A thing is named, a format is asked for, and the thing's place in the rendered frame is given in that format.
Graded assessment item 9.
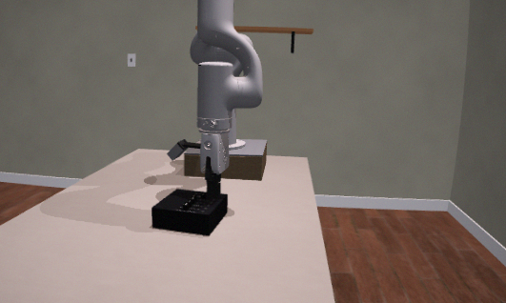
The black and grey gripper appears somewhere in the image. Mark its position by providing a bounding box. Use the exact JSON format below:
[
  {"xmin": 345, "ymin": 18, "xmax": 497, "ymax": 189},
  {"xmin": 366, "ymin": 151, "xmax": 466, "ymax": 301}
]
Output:
[{"xmin": 199, "ymin": 129, "xmax": 230, "ymax": 199}]

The black lighting desk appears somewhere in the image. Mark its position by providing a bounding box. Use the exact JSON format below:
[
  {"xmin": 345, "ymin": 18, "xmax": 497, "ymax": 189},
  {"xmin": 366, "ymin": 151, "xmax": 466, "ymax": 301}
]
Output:
[{"xmin": 152, "ymin": 189, "xmax": 228, "ymax": 235}]

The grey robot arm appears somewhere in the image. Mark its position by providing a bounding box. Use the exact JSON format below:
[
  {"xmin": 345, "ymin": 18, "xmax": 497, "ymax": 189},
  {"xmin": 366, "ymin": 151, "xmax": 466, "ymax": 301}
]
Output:
[{"xmin": 190, "ymin": 0, "xmax": 263, "ymax": 151}]

